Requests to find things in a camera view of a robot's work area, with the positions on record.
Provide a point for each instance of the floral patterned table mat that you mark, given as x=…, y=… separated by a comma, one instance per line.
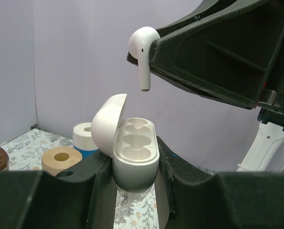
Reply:
x=25, y=153

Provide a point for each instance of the white oval earbud charging case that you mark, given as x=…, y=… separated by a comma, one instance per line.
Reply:
x=131, y=143

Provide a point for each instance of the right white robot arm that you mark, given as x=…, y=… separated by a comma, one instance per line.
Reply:
x=270, y=133

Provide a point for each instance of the white toilet roll blue wrap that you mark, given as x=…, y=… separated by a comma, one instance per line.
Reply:
x=82, y=139

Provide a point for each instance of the white stem earbud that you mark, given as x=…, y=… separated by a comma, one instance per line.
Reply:
x=139, y=48

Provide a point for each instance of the beige toilet paper roll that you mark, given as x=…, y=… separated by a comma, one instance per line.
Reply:
x=60, y=158

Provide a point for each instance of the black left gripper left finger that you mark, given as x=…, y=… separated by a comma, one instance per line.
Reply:
x=80, y=197

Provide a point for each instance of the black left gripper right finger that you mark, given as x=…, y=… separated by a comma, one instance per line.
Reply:
x=189, y=198

